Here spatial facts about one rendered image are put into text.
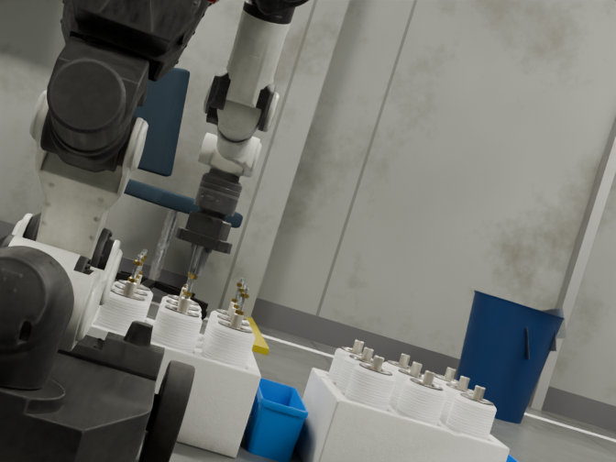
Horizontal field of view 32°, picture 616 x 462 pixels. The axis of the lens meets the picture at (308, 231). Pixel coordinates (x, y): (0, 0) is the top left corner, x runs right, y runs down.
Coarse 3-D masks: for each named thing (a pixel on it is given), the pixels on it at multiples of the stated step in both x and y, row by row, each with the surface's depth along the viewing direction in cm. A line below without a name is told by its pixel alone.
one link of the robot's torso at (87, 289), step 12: (72, 276) 152; (84, 276) 153; (96, 276) 159; (84, 288) 152; (96, 288) 157; (84, 300) 151; (96, 300) 161; (72, 312) 151; (84, 312) 151; (72, 324) 151; (84, 324) 152; (72, 336) 152; (60, 348) 153
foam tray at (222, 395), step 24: (96, 336) 215; (168, 360) 217; (192, 360) 217; (192, 384) 217; (216, 384) 218; (240, 384) 218; (192, 408) 217; (216, 408) 218; (240, 408) 218; (192, 432) 218; (216, 432) 218; (240, 432) 219
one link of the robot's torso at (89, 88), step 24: (72, 48) 162; (96, 48) 164; (72, 72) 154; (96, 72) 154; (120, 72) 161; (144, 72) 163; (48, 96) 153; (72, 96) 153; (96, 96) 154; (120, 96) 154; (144, 96) 178; (72, 120) 152; (96, 120) 153; (120, 120) 157; (72, 144) 161; (96, 144) 160
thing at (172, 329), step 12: (168, 312) 220; (156, 324) 222; (168, 324) 220; (180, 324) 219; (192, 324) 221; (156, 336) 221; (168, 336) 220; (180, 336) 220; (192, 336) 222; (180, 348) 220; (192, 348) 223
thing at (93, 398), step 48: (0, 288) 133; (48, 288) 135; (0, 336) 132; (48, 336) 137; (144, 336) 188; (0, 384) 134; (48, 384) 144; (96, 384) 164; (144, 384) 176; (0, 432) 133; (48, 432) 134; (96, 432) 138; (144, 432) 159
